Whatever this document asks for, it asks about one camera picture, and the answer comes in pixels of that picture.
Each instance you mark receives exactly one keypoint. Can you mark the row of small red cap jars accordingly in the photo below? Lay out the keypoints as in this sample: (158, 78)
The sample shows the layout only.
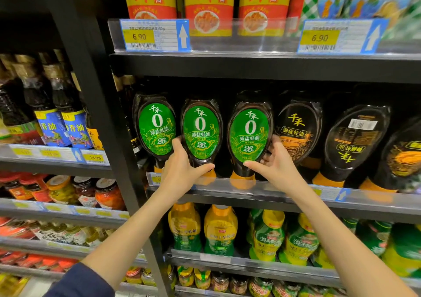
(42, 261)

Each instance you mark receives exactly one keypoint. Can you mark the row of small mixed jars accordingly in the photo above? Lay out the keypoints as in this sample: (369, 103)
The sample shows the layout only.
(220, 282)

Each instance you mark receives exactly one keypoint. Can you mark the person's left forearm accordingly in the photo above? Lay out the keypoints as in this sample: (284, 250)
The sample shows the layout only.
(128, 241)

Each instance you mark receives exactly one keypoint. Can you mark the dark blue left sleeve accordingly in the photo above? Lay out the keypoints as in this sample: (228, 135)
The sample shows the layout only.
(79, 282)

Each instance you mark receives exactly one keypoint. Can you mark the yellow white price tag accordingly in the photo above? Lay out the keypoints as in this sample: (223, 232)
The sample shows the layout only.
(332, 194)
(154, 179)
(154, 35)
(342, 37)

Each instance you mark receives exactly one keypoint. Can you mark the group of yellow flat packets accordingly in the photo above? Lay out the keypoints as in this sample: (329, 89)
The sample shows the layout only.
(10, 285)

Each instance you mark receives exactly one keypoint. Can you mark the row of dark squeeze bottles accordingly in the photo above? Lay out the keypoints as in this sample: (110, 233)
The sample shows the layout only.
(352, 142)

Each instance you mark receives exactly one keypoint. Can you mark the person's right hand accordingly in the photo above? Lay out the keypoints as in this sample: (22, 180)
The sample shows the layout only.
(283, 172)

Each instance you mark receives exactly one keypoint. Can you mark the row of dark glass bottles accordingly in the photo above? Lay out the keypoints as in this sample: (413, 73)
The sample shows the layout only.
(49, 125)

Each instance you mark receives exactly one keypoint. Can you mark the row of red lid jars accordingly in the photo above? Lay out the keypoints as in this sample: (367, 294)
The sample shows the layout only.
(108, 195)

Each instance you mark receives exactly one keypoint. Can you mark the person's left hand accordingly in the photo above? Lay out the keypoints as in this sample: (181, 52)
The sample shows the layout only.
(177, 175)

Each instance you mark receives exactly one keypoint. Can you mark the person's right forearm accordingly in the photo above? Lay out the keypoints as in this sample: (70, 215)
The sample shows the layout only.
(345, 247)

